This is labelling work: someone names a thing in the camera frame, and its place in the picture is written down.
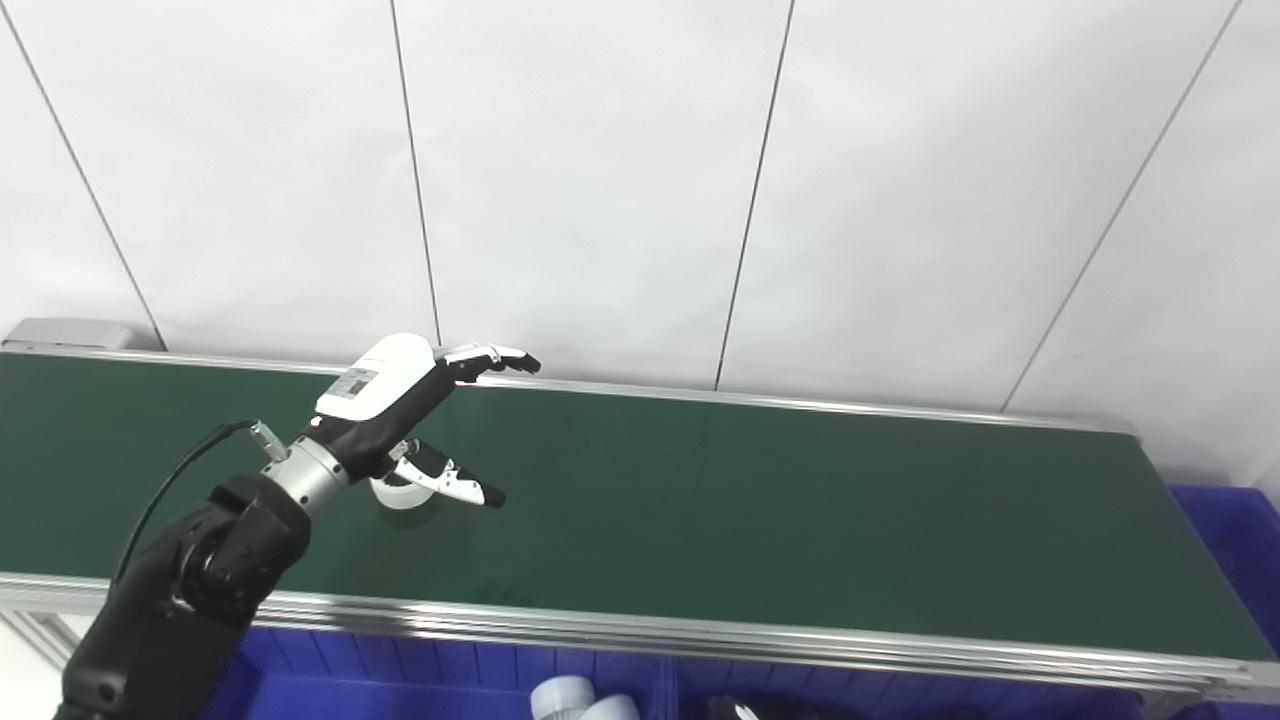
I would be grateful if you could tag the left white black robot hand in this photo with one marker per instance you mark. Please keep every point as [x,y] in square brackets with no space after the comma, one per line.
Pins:
[385,385]

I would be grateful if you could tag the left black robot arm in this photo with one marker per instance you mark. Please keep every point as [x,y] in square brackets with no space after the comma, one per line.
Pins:
[200,580]

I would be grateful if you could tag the blue bin with white parts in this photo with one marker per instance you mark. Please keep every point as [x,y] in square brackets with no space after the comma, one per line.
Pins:
[400,680]

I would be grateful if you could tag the grey conveyor end housing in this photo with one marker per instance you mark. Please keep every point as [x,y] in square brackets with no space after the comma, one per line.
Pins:
[70,335]

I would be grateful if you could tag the green conveyor belt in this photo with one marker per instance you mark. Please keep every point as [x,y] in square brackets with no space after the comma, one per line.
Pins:
[800,500]
[600,625]

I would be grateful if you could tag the aluminium conveyor support leg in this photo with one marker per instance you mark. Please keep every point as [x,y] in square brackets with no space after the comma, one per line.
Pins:
[35,630]

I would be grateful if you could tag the blue bin with black parts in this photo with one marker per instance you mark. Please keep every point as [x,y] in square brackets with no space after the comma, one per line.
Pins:
[685,690]

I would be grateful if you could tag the empty blue plastic bin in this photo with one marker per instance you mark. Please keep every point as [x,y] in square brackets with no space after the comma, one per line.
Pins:
[1240,540]

